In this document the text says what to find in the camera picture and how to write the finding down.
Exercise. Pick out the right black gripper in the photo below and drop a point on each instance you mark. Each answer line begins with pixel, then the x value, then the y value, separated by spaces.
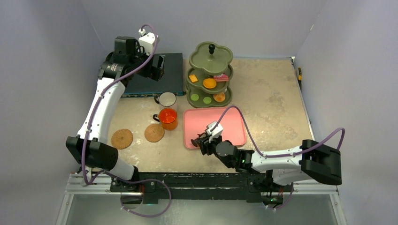
pixel 204 142

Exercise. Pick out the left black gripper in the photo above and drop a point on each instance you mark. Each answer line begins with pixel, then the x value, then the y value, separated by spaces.
pixel 152 72

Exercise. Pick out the pink serving tray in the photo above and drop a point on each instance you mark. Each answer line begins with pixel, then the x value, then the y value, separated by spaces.
pixel 195 122

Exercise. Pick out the square yellow cracker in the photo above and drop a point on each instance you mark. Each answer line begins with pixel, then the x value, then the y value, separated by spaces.
pixel 193 78

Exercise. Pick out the green macaron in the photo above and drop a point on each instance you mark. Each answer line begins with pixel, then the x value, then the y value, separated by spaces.
pixel 207 100
pixel 194 97

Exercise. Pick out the orange translucent cup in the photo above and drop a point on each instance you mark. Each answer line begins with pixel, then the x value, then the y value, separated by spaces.
pixel 167 117

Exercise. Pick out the orange bun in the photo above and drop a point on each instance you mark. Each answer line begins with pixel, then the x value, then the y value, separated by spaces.
pixel 219 97

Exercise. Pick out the green three-tier stand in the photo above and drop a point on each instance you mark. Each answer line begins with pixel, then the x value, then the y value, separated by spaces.
pixel 207 60

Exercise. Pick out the orange egg tart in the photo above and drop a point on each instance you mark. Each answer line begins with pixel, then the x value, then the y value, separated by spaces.
pixel 209 83

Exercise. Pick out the pink cake slice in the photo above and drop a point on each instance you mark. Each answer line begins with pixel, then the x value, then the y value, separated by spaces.
pixel 221 78

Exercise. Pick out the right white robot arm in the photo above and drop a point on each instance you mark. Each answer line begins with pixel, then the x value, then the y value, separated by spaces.
pixel 309 161

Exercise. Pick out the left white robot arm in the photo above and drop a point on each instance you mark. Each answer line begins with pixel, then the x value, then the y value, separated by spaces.
pixel 89 147

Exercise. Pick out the white ribbed cup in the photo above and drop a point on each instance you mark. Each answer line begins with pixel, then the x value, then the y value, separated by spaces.
pixel 166 100

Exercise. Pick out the woven coaster right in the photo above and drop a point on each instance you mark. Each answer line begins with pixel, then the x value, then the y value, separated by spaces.
pixel 154 133

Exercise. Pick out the yellow black tool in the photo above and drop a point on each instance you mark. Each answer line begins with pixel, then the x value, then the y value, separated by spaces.
pixel 300 77

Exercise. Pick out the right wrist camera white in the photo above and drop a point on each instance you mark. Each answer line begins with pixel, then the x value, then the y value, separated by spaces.
pixel 213 131

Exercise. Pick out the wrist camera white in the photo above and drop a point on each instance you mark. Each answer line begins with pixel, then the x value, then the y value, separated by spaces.
pixel 213 131
pixel 147 40

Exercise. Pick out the dark network switch box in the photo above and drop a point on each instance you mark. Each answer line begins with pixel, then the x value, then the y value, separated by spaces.
pixel 171 81

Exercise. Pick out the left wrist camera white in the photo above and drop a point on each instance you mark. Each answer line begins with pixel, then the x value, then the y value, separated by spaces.
pixel 147 40

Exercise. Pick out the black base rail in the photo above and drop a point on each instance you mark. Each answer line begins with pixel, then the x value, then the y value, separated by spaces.
pixel 201 186

